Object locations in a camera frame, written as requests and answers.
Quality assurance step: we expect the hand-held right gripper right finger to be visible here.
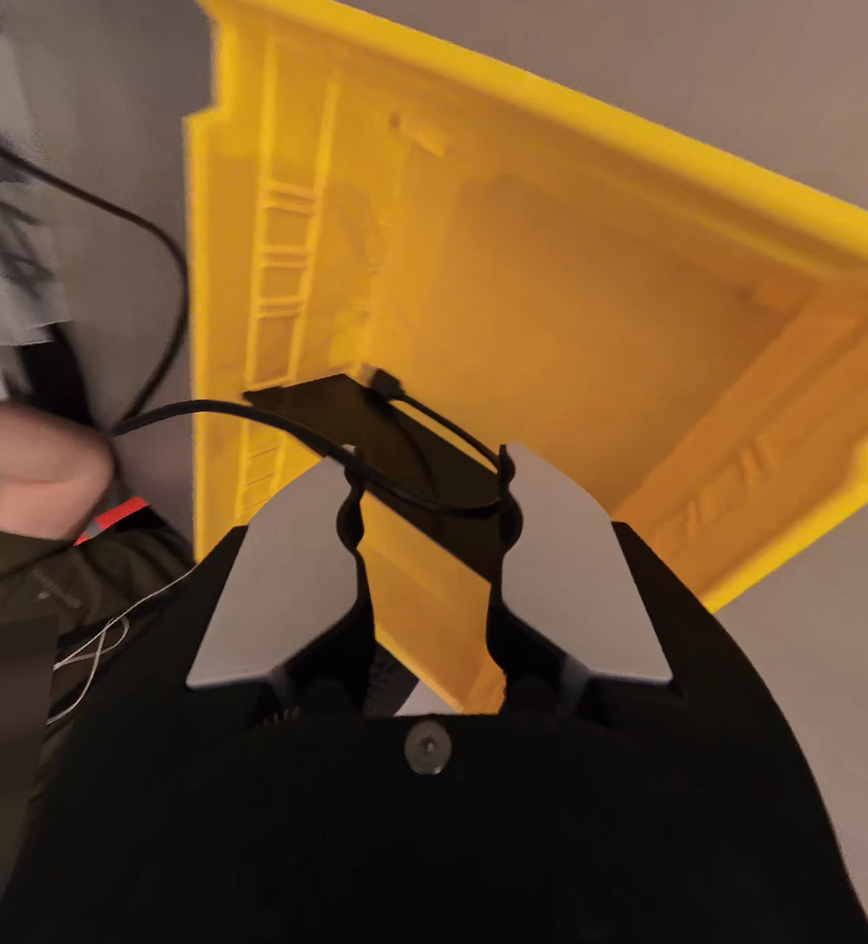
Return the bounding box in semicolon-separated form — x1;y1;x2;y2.
493;440;677;687

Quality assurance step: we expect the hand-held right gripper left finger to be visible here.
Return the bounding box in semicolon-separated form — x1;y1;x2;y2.
183;443;368;691

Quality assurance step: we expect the black 7-port USB hub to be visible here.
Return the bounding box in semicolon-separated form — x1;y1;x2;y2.
0;126;516;517

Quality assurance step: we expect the yellow plastic bin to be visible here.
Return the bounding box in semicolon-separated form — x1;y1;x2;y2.
183;0;868;716

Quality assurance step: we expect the person's left forearm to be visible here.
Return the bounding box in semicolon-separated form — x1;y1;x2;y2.
0;396;118;542

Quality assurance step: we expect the thin white wire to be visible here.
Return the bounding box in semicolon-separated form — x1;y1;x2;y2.
51;568;199;724

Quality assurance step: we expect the red strap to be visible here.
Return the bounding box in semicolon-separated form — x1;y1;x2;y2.
80;498;151;544

